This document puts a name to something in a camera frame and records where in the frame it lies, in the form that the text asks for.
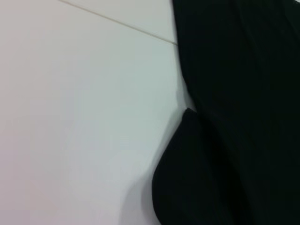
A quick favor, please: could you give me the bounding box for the black t-shirt with pink print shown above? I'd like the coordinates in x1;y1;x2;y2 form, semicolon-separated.
151;0;300;225

